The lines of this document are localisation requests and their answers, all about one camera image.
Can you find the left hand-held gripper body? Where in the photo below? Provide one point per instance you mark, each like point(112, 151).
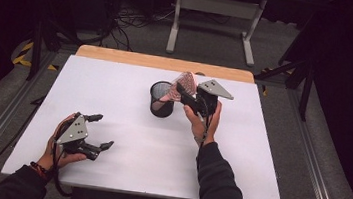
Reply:
point(73, 131)

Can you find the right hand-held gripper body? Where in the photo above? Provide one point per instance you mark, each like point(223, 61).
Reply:
point(214, 88)

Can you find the black mesh pen holder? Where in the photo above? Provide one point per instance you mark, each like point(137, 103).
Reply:
point(161, 109)

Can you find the person's right hand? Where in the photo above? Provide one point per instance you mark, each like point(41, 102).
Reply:
point(200, 125)

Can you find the person's left hand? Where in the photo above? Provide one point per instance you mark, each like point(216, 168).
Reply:
point(49, 155)

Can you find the white metal stand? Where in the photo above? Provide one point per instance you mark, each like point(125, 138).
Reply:
point(218, 5)

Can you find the black metal stand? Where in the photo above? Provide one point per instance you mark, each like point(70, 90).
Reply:
point(301, 76)
point(41, 44)

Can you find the yellow and black hazard tape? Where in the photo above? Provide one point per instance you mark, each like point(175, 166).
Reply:
point(23, 53)

